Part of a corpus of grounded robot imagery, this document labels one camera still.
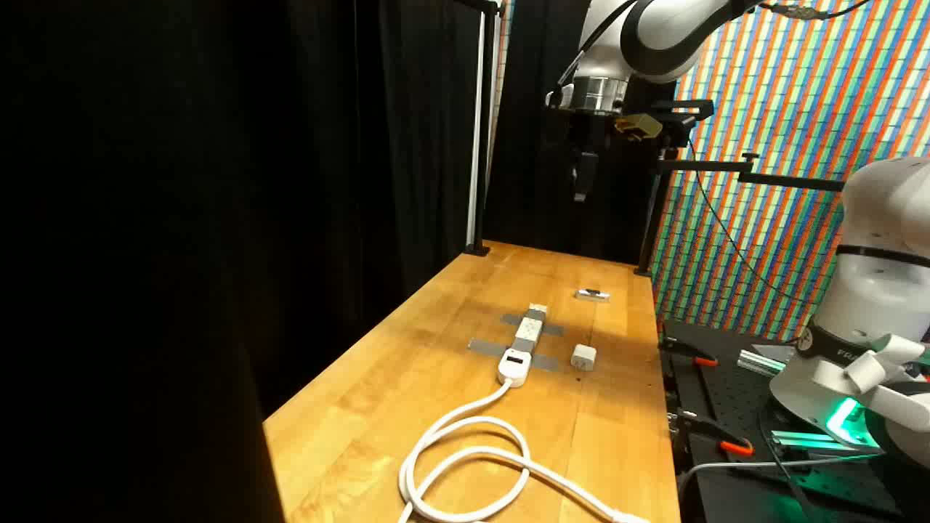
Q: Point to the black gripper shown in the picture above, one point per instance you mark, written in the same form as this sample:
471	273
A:
587	135

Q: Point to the white charger head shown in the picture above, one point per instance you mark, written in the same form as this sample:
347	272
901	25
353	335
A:
581	359

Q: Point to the white second robot base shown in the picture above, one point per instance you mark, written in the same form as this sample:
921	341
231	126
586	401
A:
853	369

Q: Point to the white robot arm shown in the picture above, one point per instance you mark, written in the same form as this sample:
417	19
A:
631	45

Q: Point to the silver black usb stick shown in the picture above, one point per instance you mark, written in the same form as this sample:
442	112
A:
590	295

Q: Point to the metal corner pole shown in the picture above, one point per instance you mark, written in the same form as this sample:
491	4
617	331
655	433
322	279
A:
482	54

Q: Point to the grey tape strip far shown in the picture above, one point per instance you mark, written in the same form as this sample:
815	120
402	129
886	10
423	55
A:
530	327

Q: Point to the grey tape strip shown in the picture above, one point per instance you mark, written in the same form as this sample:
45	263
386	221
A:
530	327
501	353

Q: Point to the grey tape strip near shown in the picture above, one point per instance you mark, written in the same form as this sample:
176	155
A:
501	353

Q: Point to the white power strip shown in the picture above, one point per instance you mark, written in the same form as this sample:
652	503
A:
514	369

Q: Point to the black side table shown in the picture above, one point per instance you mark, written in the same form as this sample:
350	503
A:
798	475

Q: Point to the black curtain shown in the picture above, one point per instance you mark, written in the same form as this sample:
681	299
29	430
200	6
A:
200	200

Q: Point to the wrist camera with tape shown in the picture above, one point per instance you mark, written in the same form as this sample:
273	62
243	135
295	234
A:
638	126

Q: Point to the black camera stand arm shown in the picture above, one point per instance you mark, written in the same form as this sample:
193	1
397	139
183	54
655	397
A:
764	176

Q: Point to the orange handled tool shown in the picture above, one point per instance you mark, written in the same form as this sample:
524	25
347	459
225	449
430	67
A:
726	442

